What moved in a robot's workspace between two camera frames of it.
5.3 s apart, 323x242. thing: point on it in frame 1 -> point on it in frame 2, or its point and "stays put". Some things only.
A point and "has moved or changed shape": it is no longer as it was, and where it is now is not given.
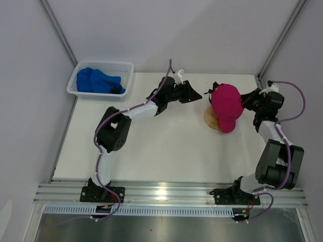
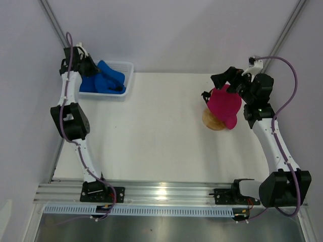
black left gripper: (189, 95) -> (95, 69)
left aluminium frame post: (55, 25) stays put
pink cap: (227, 104) has moved or changed shape
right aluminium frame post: (280, 39) stays put
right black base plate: (234, 196) stays put
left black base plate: (101, 194) stays put
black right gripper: (246, 99) -> (233, 75)
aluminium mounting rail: (168, 194) stays put
